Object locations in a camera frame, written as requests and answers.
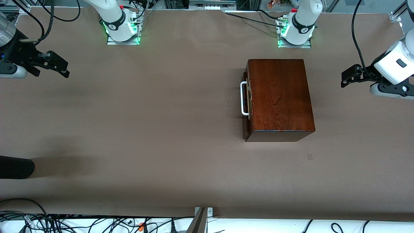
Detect wooden drawer with white handle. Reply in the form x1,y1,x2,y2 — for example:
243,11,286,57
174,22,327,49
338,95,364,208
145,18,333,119
240,63,252,139

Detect dark brown wooden cabinet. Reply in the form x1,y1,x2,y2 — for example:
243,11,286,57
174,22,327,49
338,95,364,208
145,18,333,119
243,59,316,142

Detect black rounded object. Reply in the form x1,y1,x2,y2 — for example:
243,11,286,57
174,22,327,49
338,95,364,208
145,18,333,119
0,155,35,179

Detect brown table cover sheet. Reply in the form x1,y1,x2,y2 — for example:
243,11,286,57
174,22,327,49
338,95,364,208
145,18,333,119
0,6,414,221

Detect dark aluminium beam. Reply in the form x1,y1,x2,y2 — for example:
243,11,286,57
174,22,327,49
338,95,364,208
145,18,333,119
186,207,208,233

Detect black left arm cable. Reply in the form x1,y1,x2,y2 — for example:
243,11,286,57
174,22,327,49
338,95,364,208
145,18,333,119
352,0,372,81

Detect aluminium frame post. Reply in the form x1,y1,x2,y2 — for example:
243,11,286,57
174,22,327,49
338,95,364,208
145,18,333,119
0,0,33,14
390,0,409,22

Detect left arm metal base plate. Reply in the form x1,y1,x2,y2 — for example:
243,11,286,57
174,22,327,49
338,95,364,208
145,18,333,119
278,18,312,49

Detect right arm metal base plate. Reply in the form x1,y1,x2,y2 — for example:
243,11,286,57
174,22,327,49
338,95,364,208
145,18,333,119
107,13,141,46

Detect black base power cable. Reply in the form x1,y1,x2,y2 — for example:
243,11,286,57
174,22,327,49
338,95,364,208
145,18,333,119
225,10,282,28

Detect black looping cable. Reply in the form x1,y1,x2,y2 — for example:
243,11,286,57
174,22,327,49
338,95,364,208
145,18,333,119
0,198,48,216

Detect tangled black cables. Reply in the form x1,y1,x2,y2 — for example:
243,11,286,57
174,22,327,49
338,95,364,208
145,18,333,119
0,212,194,233

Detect grey metal table bracket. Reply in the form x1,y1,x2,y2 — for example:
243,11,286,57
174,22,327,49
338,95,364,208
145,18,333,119
195,207,214,218

